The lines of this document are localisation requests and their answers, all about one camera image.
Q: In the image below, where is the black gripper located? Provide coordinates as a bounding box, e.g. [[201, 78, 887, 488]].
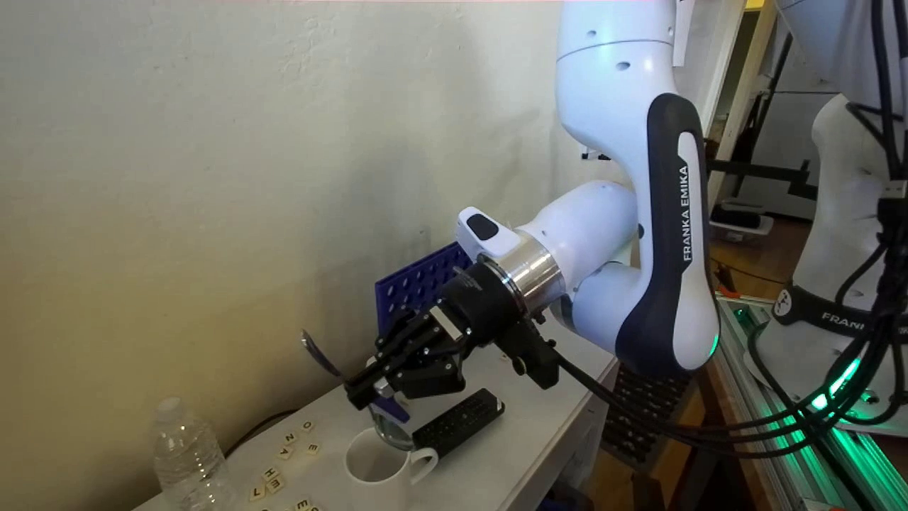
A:
[[340, 265, 533, 412]]

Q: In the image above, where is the metal spoon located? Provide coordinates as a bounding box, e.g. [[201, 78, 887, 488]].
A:
[[299, 331, 415, 450]]

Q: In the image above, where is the black remote control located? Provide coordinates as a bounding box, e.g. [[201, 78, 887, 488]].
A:
[[411, 386, 509, 458]]

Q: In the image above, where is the white ceramic mug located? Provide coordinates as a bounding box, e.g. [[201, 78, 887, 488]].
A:
[[340, 424, 444, 491]]

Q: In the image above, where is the black perforated floor mat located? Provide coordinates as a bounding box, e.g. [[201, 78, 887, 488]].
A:
[[598, 365, 696, 470]]

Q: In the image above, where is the clear plastic water bottle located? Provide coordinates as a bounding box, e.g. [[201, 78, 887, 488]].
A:
[[152, 396, 237, 511]]

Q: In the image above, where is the wooden table with aluminium rails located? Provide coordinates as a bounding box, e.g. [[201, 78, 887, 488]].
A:
[[702, 299, 908, 511]]

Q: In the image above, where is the white cabinet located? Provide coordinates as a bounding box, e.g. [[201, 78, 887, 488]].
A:
[[746, 26, 841, 223]]

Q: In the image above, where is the blue connect four frame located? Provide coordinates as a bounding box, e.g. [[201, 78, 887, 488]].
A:
[[373, 240, 478, 427]]

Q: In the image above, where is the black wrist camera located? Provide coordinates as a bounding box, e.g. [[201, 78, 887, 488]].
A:
[[506, 321, 566, 396]]

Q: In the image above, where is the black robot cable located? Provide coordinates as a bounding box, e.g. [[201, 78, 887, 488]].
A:
[[550, 217, 908, 461]]

